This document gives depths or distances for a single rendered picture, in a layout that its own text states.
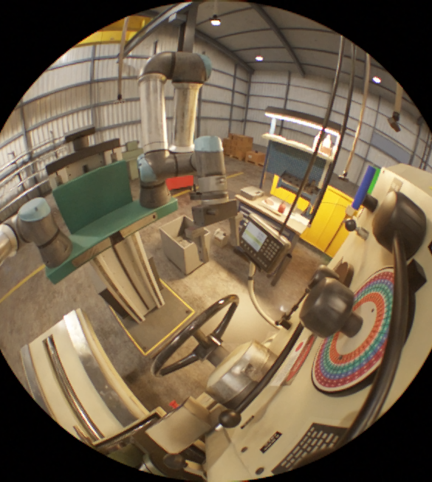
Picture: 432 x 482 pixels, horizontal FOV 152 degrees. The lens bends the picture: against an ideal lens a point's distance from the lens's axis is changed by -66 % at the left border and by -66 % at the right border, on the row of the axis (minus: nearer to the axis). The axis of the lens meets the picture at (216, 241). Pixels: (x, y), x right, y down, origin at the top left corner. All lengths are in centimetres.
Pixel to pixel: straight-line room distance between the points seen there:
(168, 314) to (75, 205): 128
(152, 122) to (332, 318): 55
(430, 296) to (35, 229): 78
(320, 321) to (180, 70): 69
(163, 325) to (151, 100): 159
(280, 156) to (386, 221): 201
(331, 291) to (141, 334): 159
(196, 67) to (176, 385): 217
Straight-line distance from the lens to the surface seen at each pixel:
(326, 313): 18
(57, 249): 66
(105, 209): 79
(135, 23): 752
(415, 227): 22
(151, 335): 162
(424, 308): 18
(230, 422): 29
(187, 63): 64
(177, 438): 54
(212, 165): 41
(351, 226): 43
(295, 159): 209
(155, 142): 49
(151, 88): 56
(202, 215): 40
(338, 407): 20
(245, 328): 197
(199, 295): 208
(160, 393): 190
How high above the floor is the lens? 184
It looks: 43 degrees down
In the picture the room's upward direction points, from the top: 5 degrees clockwise
